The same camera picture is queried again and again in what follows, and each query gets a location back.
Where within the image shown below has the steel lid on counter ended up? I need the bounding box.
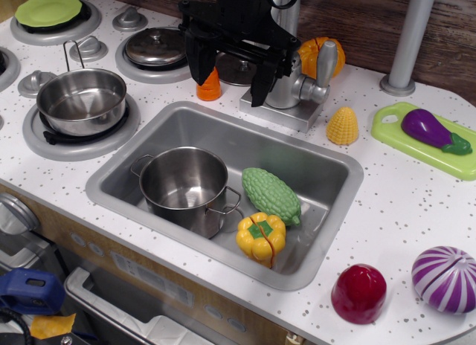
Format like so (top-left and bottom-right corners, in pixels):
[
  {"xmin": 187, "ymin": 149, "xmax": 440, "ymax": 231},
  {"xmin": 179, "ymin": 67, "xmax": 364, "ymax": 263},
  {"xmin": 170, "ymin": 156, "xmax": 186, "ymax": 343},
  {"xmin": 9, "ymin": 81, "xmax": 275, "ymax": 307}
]
[{"xmin": 216, "ymin": 53, "xmax": 257, "ymax": 86}]

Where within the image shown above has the front grey stove burner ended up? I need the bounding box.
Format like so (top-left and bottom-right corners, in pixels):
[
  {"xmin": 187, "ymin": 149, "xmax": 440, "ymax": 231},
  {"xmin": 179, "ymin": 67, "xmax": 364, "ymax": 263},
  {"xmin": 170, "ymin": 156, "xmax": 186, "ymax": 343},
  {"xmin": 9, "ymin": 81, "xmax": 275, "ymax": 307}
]
[{"xmin": 22, "ymin": 95, "xmax": 141, "ymax": 161}]

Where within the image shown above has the black cable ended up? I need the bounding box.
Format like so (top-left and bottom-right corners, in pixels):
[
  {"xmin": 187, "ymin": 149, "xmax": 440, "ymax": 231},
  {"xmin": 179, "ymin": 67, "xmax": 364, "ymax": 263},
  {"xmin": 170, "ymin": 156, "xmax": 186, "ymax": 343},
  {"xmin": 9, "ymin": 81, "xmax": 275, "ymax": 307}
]
[{"xmin": 0, "ymin": 307, "xmax": 33, "ymax": 345}]

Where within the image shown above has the steel saucepan with wire handle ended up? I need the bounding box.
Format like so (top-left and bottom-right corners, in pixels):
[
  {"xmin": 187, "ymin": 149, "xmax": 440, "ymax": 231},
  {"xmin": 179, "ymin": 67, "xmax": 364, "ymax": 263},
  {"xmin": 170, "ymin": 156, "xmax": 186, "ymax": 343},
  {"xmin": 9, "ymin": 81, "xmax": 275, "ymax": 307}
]
[{"xmin": 36, "ymin": 39, "xmax": 128, "ymax": 138}]

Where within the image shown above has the green plastic plate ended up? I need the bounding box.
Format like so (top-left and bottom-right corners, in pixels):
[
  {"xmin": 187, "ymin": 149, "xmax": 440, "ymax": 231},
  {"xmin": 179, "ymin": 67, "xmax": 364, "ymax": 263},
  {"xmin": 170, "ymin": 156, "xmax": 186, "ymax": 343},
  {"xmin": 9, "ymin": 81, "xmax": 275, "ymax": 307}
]
[{"xmin": 14, "ymin": 0, "xmax": 83, "ymax": 28}]

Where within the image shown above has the purple eggplant toy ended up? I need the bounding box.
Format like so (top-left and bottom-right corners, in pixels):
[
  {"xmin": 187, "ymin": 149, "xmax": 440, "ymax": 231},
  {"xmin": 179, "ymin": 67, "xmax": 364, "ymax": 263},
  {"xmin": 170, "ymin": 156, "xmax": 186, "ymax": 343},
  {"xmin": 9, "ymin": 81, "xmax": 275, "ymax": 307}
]
[{"xmin": 401, "ymin": 109, "xmax": 472, "ymax": 155}]

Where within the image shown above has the green bitter melon toy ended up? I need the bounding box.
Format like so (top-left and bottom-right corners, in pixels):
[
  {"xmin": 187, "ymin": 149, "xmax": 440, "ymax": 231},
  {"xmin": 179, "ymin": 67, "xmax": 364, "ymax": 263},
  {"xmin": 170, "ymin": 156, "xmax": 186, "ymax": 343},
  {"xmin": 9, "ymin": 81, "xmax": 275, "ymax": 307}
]
[{"xmin": 242, "ymin": 167, "xmax": 301, "ymax": 226}]

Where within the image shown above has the grey oven door handle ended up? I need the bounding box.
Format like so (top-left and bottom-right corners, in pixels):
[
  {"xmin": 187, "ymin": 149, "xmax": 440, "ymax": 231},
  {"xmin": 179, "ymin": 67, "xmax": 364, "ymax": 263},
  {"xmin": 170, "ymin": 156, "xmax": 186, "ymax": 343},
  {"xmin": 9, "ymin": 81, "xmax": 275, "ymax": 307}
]
[{"xmin": 64, "ymin": 267, "xmax": 233, "ymax": 344}]

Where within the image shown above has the steel pot with handles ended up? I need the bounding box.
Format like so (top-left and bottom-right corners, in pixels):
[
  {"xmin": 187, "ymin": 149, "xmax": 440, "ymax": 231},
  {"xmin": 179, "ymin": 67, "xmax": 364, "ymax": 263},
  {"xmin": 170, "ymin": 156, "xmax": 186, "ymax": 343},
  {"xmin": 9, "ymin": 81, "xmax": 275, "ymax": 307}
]
[{"xmin": 130, "ymin": 146, "xmax": 241, "ymax": 239}]

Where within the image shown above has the yellow bell pepper toy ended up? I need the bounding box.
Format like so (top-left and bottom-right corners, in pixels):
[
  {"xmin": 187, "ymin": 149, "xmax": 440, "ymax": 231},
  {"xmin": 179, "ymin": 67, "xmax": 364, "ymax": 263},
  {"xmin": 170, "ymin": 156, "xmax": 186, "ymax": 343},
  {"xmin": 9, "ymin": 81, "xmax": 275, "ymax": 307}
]
[{"xmin": 236, "ymin": 212, "xmax": 286, "ymax": 268}]

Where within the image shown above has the yellow corn toy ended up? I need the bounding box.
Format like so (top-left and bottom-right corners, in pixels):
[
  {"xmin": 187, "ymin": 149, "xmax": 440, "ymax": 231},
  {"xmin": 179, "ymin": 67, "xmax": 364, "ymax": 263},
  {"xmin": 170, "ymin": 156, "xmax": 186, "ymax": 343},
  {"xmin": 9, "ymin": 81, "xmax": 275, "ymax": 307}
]
[{"xmin": 326, "ymin": 106, "xmax": 358, "ymax": 145}]

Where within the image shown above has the grey vertical pole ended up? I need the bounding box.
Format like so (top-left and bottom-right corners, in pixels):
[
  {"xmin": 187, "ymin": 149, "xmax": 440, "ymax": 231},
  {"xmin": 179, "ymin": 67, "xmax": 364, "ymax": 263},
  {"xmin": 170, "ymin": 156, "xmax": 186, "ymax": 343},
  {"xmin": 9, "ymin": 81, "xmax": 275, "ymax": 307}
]
[{"xmin": 380, "ymin": 0, "xmax": 435, "ymax": 97}]

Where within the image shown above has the grey stove knob middle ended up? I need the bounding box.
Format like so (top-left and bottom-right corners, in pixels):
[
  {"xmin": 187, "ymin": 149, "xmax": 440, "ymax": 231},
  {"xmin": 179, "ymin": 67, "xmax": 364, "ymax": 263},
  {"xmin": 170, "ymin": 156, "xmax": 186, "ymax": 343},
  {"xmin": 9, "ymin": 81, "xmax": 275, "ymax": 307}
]
[{"xmin": 69, "ymin": 36, "xmax": 109, "ymax": 62}]

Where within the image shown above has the purple striped onion toy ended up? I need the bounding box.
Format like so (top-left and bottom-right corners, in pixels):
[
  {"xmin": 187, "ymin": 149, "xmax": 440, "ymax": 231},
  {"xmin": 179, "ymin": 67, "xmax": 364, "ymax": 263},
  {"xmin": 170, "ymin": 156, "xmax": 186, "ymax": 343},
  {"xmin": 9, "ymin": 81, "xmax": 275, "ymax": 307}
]
[{"xmin": 411, "ymin": 246, "xmax": 475, "ymax": 315}]

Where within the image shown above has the orange carrot toy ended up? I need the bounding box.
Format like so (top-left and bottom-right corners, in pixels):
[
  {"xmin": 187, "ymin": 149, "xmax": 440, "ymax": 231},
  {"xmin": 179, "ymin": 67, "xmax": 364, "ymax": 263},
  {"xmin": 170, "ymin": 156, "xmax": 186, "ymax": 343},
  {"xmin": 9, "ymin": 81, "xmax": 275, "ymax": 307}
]
[{"xmin": 196, "ymin": 68, "xmax": 222, "ymax": 101}]

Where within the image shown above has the grey stove knob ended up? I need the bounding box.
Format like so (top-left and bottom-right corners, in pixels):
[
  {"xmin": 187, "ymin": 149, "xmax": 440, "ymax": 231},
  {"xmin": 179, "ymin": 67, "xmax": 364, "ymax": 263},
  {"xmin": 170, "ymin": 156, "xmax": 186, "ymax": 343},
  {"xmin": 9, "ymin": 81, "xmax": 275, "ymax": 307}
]
[
  {"xmin": 18, "ymin": 70, "xmax": 56, "ymax": 98},
  {"xmin": 112, "ymin": 7, "xmax": 148, "ymax": 32},
  {"xmin": 69, "ymin": 36, "xmax": 109, "ymax": 62}
]

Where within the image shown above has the orange pumpkin toy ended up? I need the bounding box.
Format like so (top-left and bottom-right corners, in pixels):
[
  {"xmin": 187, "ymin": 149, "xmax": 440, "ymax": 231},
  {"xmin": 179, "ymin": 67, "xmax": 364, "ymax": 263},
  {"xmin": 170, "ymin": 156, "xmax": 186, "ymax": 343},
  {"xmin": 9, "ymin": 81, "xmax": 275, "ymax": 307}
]
[{"xmin": 298, "ymin": 36, "xmax": 346, "ymax": 79}]

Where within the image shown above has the grey round dial front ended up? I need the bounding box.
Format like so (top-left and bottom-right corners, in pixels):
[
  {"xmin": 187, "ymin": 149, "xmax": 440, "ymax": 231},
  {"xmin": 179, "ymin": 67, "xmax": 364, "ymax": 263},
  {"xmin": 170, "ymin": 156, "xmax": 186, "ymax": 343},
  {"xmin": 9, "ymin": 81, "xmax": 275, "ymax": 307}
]
[{"xmin": 1, "ymin": 193, "xmax": 40, "ymax": 236}]

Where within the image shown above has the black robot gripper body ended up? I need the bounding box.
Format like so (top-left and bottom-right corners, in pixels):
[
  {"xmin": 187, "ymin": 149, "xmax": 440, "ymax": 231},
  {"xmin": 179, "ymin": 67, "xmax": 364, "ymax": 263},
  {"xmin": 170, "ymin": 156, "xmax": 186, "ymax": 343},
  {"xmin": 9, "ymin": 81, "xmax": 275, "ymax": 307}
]
[{"xmin": 178, "ymin": 0, "xmax": 299, "ymax": 77}]

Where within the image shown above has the grey stove knob left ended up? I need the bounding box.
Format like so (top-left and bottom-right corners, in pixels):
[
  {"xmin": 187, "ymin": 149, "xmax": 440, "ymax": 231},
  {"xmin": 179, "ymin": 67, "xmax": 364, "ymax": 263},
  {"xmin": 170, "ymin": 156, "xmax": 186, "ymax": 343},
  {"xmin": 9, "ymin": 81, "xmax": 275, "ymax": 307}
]
[{"xmin": 18, "ymin": 70, "xmax": 56, "ymax": 98}]

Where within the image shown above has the dark red half fruit toy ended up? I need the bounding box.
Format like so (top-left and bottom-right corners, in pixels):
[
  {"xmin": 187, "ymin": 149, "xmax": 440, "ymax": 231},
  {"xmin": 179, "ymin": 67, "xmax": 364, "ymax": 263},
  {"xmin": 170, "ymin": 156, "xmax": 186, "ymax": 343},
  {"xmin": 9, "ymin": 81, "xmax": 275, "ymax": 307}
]
[{"xmin": 331, "ymin": 264, "xmax": 387, "ymax": 325}]

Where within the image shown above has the green cutting board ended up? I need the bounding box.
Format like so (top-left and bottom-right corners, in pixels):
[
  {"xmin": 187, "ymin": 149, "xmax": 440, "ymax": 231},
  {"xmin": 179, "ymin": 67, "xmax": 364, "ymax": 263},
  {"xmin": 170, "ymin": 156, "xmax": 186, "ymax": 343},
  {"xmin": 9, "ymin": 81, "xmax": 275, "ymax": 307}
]
[{"xmin": 371, "ymin": 102, "xmax": 475, "ymax": 181}]

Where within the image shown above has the silver toy faucet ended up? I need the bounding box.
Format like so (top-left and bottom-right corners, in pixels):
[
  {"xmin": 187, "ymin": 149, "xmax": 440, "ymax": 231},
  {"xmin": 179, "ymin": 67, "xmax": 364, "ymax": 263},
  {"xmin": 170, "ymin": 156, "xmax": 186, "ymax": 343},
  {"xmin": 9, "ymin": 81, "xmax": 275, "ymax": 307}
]
[{"xmin": 239, "ymin": 0, "xmax": 339, "ymax": 134}]

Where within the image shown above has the grey stove knob top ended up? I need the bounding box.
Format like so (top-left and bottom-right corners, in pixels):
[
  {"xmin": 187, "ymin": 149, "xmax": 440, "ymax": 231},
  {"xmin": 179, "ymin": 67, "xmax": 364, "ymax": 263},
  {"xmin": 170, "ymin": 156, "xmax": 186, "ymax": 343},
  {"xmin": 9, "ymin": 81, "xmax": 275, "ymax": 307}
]
[{"xmin": 112, "ymin": 7, "xmax": 148, "ymax": 32}]

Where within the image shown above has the back right grey burner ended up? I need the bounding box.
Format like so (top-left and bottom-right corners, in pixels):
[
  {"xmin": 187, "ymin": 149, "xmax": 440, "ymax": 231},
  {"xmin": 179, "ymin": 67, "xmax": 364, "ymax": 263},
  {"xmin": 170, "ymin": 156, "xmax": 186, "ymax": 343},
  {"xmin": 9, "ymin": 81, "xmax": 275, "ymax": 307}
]
[{"xmin": 115, "ymin": 34, "xmax": 190, "ymax": 84}]

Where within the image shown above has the grey toy sink basin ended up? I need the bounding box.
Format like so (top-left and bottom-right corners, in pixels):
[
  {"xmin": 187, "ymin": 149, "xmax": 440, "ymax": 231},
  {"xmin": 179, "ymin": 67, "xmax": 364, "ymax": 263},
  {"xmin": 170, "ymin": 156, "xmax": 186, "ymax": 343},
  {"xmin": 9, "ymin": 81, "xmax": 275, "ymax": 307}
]
[{"xmin": 86, "ymin": 101, "xmax": 364, "ymax": 291}]

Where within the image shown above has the far left grey burner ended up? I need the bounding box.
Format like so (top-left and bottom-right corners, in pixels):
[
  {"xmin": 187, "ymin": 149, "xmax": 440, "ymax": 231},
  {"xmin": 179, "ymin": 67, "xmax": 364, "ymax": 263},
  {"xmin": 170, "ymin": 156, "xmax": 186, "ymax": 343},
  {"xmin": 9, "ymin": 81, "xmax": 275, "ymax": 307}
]
[{"xmin": 0, "ymin": 47, "xmax": 21, "ymax": 91}]

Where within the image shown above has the steel lid on burner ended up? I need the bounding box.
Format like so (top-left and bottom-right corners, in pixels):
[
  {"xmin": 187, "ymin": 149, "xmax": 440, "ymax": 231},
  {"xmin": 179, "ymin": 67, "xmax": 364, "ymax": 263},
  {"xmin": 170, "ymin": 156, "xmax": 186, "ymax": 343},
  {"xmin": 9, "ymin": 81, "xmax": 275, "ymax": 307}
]
[{"xmin": 124, "ymin": 28, "xmax": 186, "ymax": 68}]

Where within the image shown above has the back left grey burner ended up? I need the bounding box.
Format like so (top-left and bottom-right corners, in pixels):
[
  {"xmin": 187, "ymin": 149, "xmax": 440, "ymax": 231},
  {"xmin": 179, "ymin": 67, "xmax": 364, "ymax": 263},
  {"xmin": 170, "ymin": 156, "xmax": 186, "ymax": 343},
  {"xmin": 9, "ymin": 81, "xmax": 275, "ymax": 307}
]
[{"xmin": 10, "ymin": 0, "xmax": 102, "ymax": 46}]

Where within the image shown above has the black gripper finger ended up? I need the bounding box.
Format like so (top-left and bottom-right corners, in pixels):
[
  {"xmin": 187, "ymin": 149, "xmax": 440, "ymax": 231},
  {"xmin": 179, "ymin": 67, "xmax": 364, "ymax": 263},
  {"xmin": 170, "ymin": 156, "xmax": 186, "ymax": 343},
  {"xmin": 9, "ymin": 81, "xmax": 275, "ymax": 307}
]
[
  {"xmin": 184, "ymin": 28, "xmax": 216, "ymax": 86},
  {"xmin": 251, "ymin": 57, "xmax": 282, "ymax": 107}
]

